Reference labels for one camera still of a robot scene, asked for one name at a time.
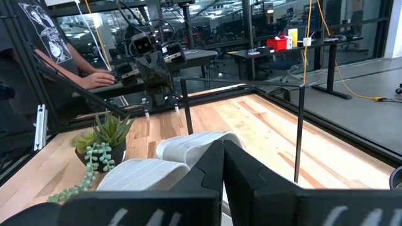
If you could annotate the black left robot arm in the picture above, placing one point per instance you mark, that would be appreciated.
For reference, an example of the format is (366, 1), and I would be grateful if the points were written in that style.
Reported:
(122, 49)

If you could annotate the silver metal bracket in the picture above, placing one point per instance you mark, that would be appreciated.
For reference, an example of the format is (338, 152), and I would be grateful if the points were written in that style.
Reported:
(41, 128)

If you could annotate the long black desk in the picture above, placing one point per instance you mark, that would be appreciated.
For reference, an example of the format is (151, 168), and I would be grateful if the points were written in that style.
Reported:
(245, 53)

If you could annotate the grey slide sandal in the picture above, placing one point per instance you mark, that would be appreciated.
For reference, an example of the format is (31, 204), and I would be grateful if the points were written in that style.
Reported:
(188, 147)
(141, 175)

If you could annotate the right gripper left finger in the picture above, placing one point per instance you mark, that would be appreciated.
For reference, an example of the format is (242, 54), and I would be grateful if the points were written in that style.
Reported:
(188, 207)

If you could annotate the dark grey desk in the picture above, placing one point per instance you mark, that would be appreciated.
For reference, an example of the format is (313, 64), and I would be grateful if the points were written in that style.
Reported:
(201, 56)

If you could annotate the red bin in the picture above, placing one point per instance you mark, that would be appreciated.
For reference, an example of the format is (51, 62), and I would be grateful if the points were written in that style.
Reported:
(276, 45)

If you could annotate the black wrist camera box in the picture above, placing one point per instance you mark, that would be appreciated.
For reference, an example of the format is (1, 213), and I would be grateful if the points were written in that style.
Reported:
(143, 45)

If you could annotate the person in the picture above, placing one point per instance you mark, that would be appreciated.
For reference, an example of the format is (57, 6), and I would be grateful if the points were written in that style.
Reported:
(94, 80)

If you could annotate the yellow container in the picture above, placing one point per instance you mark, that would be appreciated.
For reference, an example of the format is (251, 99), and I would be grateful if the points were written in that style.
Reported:
(293, 36)

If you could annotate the small white box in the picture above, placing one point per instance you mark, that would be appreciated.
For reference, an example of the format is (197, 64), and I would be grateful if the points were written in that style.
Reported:
(307, 41)

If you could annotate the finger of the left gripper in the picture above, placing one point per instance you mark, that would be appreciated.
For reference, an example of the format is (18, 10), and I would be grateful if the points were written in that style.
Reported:
(176, 105)
(147, 108)

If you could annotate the succulent plant in black pot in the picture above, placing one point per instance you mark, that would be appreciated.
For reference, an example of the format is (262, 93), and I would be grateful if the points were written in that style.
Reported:
(110, 132)

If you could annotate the wooden shelf black metal frame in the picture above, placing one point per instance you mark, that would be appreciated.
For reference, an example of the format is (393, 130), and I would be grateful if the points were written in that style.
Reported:
(299, 135)

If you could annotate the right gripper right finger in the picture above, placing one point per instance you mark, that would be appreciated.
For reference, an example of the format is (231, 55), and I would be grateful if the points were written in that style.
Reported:
(282, 207)

